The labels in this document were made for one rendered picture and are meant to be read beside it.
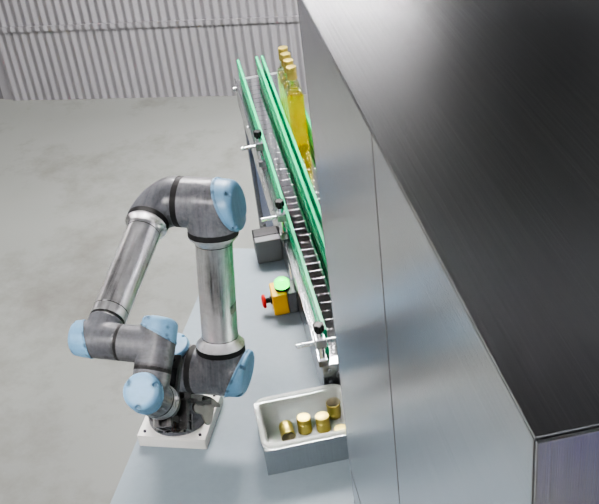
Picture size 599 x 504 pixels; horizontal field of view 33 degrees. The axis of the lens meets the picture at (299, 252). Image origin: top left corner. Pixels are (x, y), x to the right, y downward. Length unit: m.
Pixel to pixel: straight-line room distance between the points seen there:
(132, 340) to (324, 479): 0.64
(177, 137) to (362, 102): 4.80
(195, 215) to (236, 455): 0.62
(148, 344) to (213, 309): 0.34
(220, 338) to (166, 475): 0.37
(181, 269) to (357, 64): 3.63
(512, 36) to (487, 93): 0.12
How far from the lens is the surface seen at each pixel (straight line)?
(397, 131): 0.78
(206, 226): 2.21
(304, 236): 2.96
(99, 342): 2.04
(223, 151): 5.38
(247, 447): 2.50
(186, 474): 2.47
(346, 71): 0.89
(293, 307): 2.86
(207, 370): 2.36
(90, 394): 3.94
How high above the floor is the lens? 2.50
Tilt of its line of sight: 34 degrees down
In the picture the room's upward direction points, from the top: 7 degrees counter-clockwise
